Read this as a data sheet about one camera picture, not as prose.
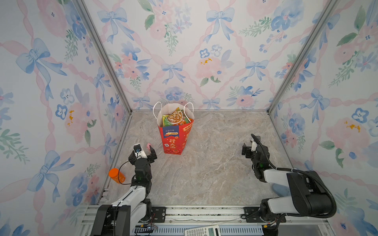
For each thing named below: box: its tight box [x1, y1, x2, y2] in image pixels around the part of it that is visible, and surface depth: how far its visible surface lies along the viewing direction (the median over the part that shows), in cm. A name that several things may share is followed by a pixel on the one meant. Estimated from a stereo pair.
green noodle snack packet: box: [164, 106, 191, 127], surface depth 87 cm
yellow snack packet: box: [161, 115, 169, 127], surface depth 89 cm
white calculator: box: [184, 224, 222, 236], surface depth 70 cm
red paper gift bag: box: [156, 103, 195, 155], surface depth 86 cm
